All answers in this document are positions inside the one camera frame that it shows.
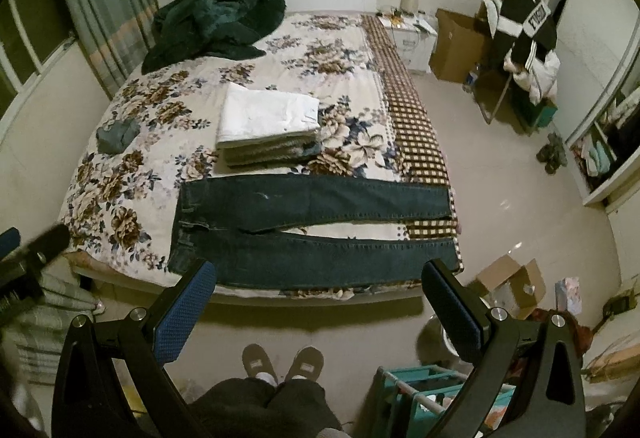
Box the dark blue denim jeans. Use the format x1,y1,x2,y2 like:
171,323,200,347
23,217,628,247
168,174,461,291

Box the small open cardboard box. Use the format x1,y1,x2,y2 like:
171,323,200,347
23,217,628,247
469,255,547,320

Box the plaid grey fabric stack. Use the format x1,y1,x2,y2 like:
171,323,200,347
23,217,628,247
3,273,104,385

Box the floral bed blanket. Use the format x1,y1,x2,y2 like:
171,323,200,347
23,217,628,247
61,13,402,286

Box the teal laundry basket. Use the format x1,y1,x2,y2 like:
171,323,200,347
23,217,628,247
372,363,518,438

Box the small grey folded cloth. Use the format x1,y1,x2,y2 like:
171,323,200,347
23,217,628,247
96,117,140,155

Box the black trousers of person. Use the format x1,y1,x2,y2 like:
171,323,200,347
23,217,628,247
190,378,342,437

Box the left grey slipper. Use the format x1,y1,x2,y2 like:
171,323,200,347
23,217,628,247
242,344,279,387

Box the grey slipper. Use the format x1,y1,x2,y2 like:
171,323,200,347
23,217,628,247
242,344,279,387
285,346,324,382

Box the pair of shoes on floor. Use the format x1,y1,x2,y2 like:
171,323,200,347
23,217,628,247
536,132,567,175

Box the right grey slipper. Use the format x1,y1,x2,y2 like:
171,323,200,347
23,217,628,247
285,346,324,382

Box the brown checkered bed sheet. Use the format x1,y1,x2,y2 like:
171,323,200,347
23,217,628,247
362,14,464,273

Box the folded white cloth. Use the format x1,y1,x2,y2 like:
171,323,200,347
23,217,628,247
216,83,320,149

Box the chair piled with clothes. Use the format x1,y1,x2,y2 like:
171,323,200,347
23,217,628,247
470,0,561,132

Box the folded grey fuzzy cloth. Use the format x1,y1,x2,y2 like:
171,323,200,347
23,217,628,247
221,139,321,167

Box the dark green fleece blanket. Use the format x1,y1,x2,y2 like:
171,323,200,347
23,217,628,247
141,0,286,74

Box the large brown cardboard box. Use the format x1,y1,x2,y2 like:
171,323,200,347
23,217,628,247
430,9,491,84

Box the white wardrobe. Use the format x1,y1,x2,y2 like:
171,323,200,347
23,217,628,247
546,0,639,205

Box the white nightstand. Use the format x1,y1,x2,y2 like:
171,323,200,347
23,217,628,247
378,13,438,74

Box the white cylinder lamp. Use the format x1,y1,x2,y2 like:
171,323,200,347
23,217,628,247
399,0,420,14

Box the window frame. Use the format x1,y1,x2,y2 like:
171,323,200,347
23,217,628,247
1,0,76,136

